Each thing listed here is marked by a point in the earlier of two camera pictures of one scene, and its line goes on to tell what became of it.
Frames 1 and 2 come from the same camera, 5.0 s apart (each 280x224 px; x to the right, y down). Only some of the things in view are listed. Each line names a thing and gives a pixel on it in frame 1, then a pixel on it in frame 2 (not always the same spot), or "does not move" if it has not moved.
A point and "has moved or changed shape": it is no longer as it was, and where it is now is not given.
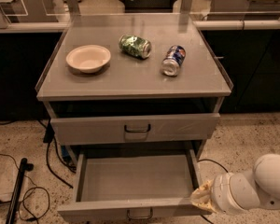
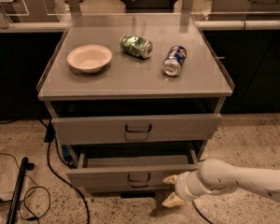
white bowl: (89, 58) does not move
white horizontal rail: (197, 25) does not move
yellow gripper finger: (202, 196) -> (171, 179)
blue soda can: (174, 60) does not move
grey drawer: (133, 188) has moved or changed shape
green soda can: (135, 46) does not move
